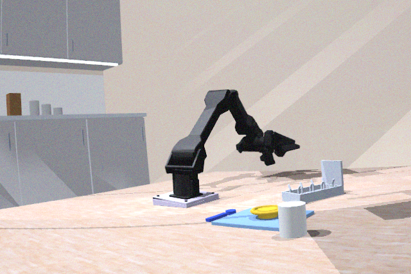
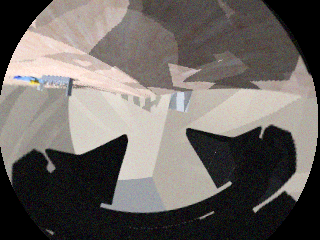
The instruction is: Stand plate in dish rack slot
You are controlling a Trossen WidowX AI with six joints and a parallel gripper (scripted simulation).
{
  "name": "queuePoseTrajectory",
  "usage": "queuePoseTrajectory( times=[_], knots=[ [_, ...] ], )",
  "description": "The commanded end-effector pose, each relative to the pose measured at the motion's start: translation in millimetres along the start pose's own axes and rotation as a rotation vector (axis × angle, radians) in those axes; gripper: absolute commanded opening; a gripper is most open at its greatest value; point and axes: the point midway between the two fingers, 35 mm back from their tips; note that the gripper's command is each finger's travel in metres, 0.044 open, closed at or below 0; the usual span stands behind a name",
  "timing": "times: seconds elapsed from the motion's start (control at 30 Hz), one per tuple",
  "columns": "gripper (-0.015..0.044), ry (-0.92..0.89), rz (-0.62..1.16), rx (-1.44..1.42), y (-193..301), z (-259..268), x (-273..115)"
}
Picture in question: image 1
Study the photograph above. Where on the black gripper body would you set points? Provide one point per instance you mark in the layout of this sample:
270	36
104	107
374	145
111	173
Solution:
267	142

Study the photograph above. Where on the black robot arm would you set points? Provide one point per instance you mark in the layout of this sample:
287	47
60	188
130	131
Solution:
186	159

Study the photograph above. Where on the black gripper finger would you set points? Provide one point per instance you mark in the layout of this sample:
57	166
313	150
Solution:
281	140
289	147

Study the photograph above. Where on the yellow round disc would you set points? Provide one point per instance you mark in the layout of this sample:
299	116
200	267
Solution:
265	212

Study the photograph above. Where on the light blue flat mat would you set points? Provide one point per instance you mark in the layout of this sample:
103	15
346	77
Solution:
245	219

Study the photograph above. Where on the grey cylinder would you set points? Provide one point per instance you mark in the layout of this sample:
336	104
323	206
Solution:
292	219

